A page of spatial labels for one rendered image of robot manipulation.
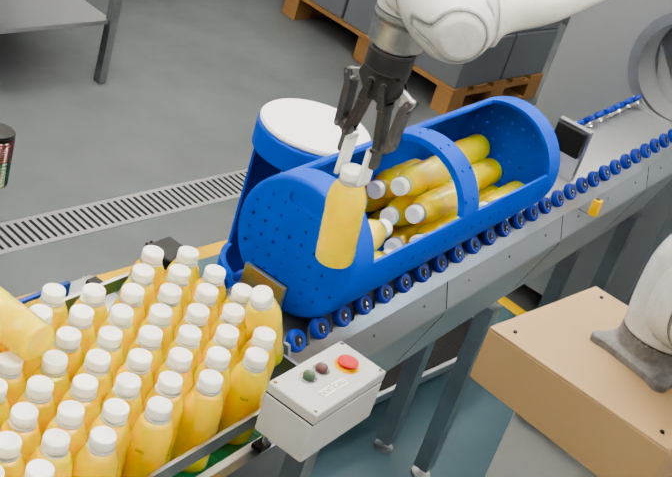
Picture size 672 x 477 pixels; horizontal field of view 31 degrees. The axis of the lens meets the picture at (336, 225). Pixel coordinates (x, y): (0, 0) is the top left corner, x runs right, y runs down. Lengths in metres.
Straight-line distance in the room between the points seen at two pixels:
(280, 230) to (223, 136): 2.82
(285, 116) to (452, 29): 1.38
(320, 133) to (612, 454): 1.15
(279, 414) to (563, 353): 0.58
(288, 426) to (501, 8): 0.74
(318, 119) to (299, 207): 0.74
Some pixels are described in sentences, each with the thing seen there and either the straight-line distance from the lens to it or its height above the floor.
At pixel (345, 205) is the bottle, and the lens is 1.94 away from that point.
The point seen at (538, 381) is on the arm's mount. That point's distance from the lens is 2.20.
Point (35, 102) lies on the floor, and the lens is 5.04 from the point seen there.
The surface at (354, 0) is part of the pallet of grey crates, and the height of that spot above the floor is 0.27.
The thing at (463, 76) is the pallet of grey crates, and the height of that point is 0.21.
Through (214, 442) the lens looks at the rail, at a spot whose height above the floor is 0.97.
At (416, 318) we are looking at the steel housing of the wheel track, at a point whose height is 0.86.
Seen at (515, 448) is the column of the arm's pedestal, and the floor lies 0.86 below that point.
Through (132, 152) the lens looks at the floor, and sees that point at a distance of 4.81.
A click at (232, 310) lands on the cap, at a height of 1.08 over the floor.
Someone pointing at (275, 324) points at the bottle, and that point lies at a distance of 2.09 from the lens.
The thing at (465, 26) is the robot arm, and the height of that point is 1.76.
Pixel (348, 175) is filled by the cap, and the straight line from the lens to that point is 1.93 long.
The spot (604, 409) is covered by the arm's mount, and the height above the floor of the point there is 1.12.
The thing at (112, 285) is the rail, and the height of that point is 0.97.
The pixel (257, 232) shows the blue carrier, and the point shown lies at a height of 1.08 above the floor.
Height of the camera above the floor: 2.25
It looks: 29 degrees down
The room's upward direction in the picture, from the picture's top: 18 degrees clockwise
